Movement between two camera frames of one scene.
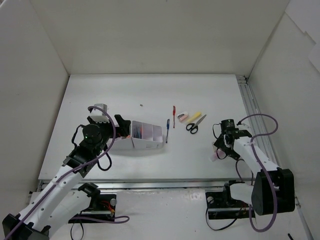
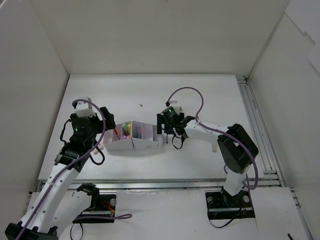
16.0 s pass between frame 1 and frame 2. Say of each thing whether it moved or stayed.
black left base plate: stayed
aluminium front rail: stayed
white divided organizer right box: stayed
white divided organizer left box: stayed
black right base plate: stayed
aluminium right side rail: stayed
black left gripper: moved
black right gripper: moved
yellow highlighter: moved
